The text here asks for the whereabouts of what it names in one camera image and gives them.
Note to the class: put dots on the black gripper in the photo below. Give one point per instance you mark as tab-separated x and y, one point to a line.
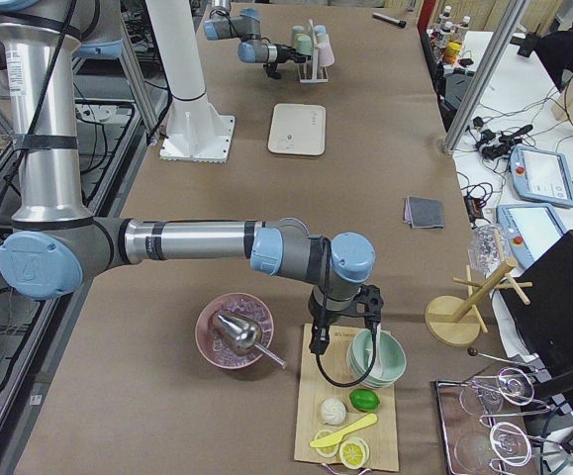
334	309
280	51

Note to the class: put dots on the green plastic cup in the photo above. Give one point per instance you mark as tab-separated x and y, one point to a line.
304	43

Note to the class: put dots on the cream rabbit tray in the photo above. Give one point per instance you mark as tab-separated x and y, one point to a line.
298	129

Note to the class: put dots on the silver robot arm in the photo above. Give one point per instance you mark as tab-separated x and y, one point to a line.
57	243
245	27

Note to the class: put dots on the pink plastic cup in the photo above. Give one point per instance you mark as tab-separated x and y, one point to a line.
325	55

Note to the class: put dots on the stacked green bowls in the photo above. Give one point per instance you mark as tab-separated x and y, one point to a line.
393	359

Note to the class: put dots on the white ceramic spoon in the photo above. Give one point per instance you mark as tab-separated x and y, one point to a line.
375	359

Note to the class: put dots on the white steamed bun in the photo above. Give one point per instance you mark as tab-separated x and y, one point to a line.
333	411

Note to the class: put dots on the green lime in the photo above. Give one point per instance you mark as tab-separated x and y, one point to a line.
364	400

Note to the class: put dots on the metal ice scoop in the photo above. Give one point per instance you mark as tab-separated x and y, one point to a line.
243	335

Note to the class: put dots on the pink bowl with ice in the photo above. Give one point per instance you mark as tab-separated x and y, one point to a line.
214	347

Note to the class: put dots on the yellow plastic knife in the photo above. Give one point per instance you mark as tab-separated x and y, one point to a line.
336	437

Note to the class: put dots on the metal tube with black cap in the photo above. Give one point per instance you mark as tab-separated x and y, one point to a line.
389	20

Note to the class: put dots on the lemon slice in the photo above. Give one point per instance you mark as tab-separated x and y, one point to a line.
354	453

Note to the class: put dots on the wooden mug tree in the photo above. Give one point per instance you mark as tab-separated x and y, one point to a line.
458	322

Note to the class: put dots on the grey folded cloth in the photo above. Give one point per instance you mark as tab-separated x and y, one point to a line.
423	213

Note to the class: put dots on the blue teach pendant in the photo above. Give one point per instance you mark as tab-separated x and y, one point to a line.
541	176
530	229

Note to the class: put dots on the white wire cup rack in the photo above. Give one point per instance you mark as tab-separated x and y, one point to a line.
309	72

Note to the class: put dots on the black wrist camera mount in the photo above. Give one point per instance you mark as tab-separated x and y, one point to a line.
367	304

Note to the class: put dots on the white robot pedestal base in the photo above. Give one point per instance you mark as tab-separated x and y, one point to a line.
194	130

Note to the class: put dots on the black wire glass rack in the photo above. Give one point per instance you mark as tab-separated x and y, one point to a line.
511	417

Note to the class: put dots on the aluminium frame post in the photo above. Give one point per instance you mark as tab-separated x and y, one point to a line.
489	62

